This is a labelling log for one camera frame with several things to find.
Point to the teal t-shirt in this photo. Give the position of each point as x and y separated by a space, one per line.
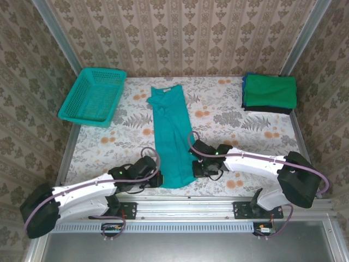
170 136

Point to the black t-shirt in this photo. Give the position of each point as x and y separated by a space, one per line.
272 110

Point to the teal plastic basket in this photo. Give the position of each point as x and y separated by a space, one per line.
90 98

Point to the green t-shirt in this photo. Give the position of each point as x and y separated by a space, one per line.
270 91

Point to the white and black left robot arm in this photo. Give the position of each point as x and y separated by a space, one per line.
79 193

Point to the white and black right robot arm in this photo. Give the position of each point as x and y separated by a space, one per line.
256 163

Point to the floral printed table cover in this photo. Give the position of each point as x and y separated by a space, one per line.
231 131

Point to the grey metal shelf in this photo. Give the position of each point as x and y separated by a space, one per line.
191 248

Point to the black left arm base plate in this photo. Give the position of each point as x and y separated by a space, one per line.
129 210

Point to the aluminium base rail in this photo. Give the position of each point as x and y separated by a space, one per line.
185 208

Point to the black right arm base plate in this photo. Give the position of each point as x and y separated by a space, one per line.
242 210

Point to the aluminium table side rail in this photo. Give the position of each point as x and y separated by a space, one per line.
300 133
66 158

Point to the aluminium frame post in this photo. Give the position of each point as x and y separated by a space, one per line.
302 38
62 43

